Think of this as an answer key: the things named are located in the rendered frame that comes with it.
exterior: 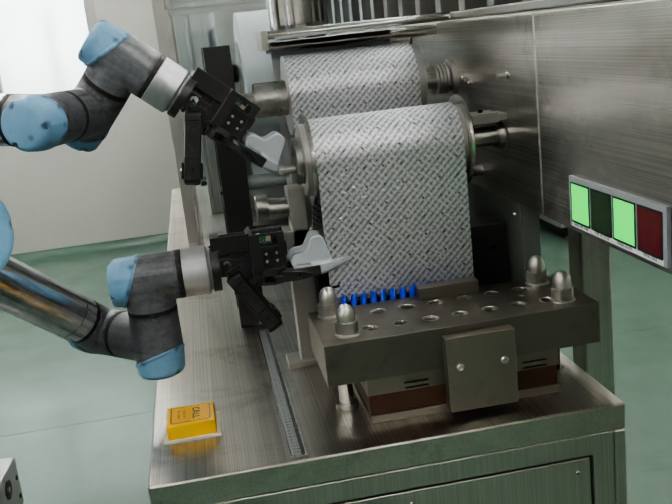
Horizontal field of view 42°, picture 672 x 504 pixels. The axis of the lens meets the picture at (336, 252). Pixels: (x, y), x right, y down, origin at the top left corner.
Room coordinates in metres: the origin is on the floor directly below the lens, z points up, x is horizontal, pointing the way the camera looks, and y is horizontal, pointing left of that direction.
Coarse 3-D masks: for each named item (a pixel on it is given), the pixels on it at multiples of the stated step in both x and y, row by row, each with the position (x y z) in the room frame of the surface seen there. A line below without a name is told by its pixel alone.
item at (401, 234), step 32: (352, 192) 1.33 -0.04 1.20; (384, 192) 1.33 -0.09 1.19; (416, 192) 1.34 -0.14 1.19; (448, 192) 1.35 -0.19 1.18; (352, 224) 1.33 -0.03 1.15; (384, 224) 1.33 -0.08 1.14; (416, 224) 1.34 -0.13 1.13; (448, 224) 1.35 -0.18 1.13; (352, 256) 1.32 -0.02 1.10; (384, 256) 1.33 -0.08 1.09; (416, 256) 1.34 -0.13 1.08; (448, 256) 1.35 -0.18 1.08; (352, 288) 1.32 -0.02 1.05; (384, 288) 1.33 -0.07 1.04
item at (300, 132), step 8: (464, 120) 1.37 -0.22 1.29; (296, 128) 1.40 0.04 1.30; (304, 128) 1.36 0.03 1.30; (464, 128) 1.36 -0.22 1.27; (296, 136) 1.41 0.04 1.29; (304, 136) 1.34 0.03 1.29; (464, 136) 1.36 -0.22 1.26; (304, 144) 1.33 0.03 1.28; (304, 152) 1.33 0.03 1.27; (304, 160) 1.34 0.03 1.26; (312, 176) 1.33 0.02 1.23; (304, 184) 1.38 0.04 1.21; (312, 184) 1.33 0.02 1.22; (304, 192) 1.39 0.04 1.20; (312, 192) 1.35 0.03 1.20
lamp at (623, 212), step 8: (616, 200) 1.03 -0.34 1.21; (616, 208) 1.03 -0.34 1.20; (624, 208) 1.01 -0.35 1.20; (632, 208) 0.99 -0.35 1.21; (616, 216) 1.03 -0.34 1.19; (624, 216) 1.01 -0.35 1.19; (632, 216) 0.99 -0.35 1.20; (616, 224) 1.03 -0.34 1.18; (624, 224) 1.01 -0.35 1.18; (632, 224) 0.99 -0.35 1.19; (616, 232) 1.03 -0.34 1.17; (624, 232) 1.01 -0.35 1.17; (632, 232) 0.99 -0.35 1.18; (624, 240) 1.01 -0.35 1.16; (632, 240) 0.99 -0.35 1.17
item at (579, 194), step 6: (576, 186) 1.14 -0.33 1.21; (576, 192) 1.14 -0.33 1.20; (582, 192) 1.12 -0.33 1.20; (576, 198) 1.14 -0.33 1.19; (582, 198) 1.12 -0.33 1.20; (576, 204) 1.14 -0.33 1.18; (582, 204) 1.12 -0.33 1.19; (576, 210) 1.14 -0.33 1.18; (582, 210) 1.12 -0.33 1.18; (576, 216) 1.14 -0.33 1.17; (582, 216) 1.12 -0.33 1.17; (588, 216) 1.10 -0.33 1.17; (582, 222) 1.12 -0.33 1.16; (588, 222) 1.10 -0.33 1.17
